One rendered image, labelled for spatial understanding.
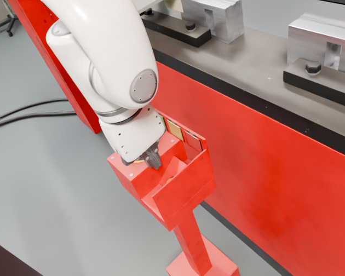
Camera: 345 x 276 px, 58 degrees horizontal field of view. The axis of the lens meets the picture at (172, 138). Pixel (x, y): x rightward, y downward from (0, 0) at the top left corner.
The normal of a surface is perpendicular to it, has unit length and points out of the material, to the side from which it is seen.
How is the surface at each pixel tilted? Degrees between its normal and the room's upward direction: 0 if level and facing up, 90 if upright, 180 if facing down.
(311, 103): 0
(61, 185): 0
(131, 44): 84
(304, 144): 90
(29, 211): 0
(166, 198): 90
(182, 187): 90
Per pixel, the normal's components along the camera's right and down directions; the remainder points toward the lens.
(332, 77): -0.23, -0.68
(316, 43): -0.75, 0.58
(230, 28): 0.62, 0.45
